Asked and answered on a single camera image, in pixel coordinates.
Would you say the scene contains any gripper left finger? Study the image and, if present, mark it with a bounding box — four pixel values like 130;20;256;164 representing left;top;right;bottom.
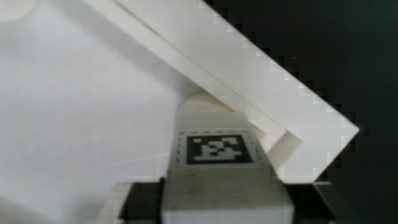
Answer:
94;176;169;224

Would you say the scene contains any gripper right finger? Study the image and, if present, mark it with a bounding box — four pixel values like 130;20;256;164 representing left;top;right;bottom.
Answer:
286;181;355;224

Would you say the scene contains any white leg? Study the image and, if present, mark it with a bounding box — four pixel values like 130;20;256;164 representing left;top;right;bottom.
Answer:
162;93;295;224

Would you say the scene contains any white square table top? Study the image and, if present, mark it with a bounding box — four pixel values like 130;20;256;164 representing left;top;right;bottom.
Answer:
0;0;197;224

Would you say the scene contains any white U-shaped fence wall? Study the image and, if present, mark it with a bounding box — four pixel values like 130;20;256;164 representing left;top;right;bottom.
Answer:
114;0;363;185

